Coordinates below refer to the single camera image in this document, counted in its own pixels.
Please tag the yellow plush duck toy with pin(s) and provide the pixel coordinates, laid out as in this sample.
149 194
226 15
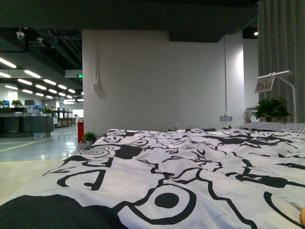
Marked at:
302 217

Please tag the small potted plant on floor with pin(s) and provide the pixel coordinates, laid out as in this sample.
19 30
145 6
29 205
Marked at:
89 138

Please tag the red fire extinguisher box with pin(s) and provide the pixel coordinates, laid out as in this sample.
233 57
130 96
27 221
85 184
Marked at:
80 132

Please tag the black and white patterned duvet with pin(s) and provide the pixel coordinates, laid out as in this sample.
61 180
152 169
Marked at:
189 179

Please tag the framed picture on lamp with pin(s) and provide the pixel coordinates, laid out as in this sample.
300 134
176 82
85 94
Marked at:
264 85

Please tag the green potted plant by bed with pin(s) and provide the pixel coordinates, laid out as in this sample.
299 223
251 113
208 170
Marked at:
270 109

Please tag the white desk lamp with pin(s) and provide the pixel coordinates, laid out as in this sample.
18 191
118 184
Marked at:
283 90

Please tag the dark reception counter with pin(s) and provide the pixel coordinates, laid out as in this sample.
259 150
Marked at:
16 122

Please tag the grey striped pillow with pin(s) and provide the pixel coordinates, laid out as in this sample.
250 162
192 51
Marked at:
275 126

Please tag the grey vertical curtain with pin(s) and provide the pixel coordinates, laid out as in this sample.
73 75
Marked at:
281 43

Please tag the wall socket box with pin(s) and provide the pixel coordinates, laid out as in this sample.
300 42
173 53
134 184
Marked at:
226 118

